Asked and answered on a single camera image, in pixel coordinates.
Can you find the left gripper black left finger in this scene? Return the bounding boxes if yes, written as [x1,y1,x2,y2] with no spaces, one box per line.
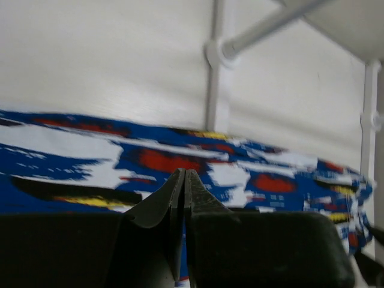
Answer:
[1,169,184,287]

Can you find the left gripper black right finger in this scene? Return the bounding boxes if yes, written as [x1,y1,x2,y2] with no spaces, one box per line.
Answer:
[184,170,355,287]

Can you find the blue white red patterned trousers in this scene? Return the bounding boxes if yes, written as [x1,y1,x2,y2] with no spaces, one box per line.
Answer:
[1,110,374,287]

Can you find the white clothes rack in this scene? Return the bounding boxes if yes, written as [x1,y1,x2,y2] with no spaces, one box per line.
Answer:
[205,1,383,179]

